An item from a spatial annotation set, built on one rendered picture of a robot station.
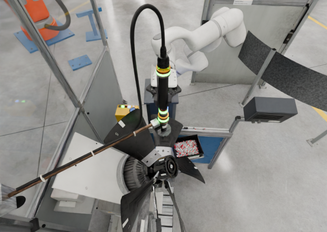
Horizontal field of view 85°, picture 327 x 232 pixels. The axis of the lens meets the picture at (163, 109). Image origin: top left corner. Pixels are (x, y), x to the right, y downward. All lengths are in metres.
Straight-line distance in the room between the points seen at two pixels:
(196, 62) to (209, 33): 0.53
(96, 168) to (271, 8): 2.40
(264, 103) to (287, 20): 1.62
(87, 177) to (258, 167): 2.02
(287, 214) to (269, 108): 1.45
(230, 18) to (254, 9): 1.64
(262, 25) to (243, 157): 1.64
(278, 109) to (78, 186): 1.21
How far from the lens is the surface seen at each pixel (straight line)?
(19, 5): 1.18
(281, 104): 1.38
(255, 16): 2.61
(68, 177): 0.95
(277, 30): 2.81
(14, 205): 0.81
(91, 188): 0.99
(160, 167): 0.94
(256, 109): 1.29
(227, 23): 0.92
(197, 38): 0.84
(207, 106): 2.80
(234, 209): 2.29
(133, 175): 1.02
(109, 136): 0.85
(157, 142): 1.07
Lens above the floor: 2.14
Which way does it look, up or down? 53 degrees down
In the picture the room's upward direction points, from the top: straight up
